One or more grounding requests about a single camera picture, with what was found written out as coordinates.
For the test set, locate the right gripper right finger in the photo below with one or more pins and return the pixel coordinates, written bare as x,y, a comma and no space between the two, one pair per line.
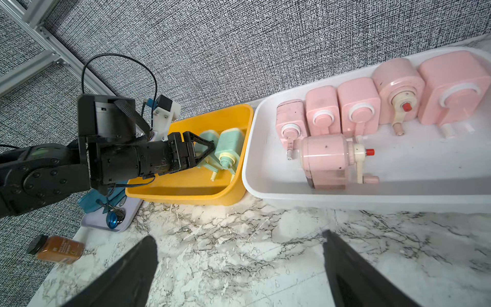
354,281

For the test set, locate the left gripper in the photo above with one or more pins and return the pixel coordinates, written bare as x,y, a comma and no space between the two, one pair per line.
116,145

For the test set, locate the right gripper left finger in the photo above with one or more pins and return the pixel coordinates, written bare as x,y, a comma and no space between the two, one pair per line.
125,283

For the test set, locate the yellow plastic tray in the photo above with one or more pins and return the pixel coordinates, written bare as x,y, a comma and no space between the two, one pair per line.
194,186

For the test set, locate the pink sharpener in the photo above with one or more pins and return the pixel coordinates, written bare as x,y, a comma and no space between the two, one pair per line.
400,88
455,84
291,125
326,160
360,107
323,111

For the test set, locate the white plastic tray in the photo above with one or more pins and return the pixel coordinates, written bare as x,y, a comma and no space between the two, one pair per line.
419,172

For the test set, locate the lavender cutting board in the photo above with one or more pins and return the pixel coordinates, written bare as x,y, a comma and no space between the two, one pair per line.
97,219

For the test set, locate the teal cloth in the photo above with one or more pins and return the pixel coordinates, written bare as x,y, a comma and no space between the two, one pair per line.
93,200

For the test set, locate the spice jar black lid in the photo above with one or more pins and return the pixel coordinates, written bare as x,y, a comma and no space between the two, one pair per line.
56,249

